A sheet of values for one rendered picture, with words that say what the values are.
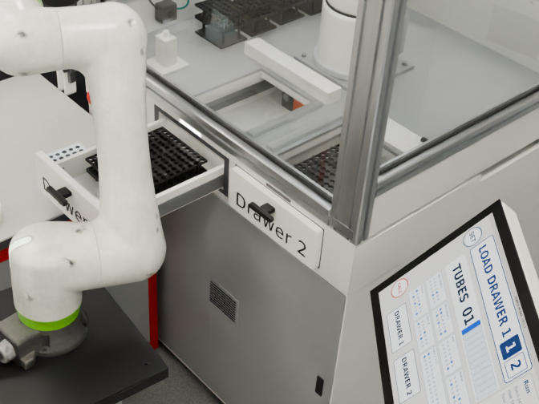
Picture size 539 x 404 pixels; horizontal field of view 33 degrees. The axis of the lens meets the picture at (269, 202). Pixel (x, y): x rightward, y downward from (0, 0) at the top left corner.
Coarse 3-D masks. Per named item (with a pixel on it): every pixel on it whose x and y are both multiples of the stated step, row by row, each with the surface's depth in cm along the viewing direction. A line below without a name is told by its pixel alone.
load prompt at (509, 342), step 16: (480, 256) 155; (496, 256) 152; (480, 272) 153; (496, 272) 150; (480, 288) 151; (496, 288) 148; (496, 304) 146; (512, 304) 143; (496, 320) 144; (512, 320) 141; (496, 336) 142; (512, 336) 139; (496, 352) 140; (512, 352) 138; (528, 352) 135; (512, 368) 136; (528, 368) 133
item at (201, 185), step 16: (176, 128) 226; (192, 144) 223; (64, 160) 212; (80, 160) 215; (208, 160) 221; (224, 160) 216; (80, 176) 217; (208, 176) 211; (160, 192) 205; (176, 192) 207; (192, 192) 210; (208, 192) 214; (160, 208) 205; (176, 208) 210
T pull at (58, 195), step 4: (48, 188) 201; (52, 188) 201; (60, 188) 201; (64, 188) 201; (48, 192) 201; (52, 192) 200; (56, 192) 200; (60, 192) 200; (64, 192) 200; (68, 192) 200; (56, 196) 199; (60, 196) 199; (64, 196) 200; (68, 196) 200; (60, 200) 198; (64, 200) 198; (64, 204) 197
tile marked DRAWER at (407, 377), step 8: (408, 352) 155; (400, 360) 156; (408, 360) 154; (400, 368) 155; (408, 368) 153; (416, 368) 152; (400, 376) 154; (408, 376) 152; (416, 376) 151; (400, 384) 152; (408, 384) 151; (416, 384) 150; (400, 392) 151; (408, 392) 150; (416, 392) 148; (400, 400) 150
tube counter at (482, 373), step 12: (468, 312) 150; (468, 324) 148; (480, 324) 146; (468, 336) 147; (480, 336) 144; (468, 348) 145; (480, 348) 143; (468, 360) 144; (480, 360) 142; (480, 372) 140; (492, 372) 138; (480, 384) 139; (492, 384) 137; (480, 396) 137
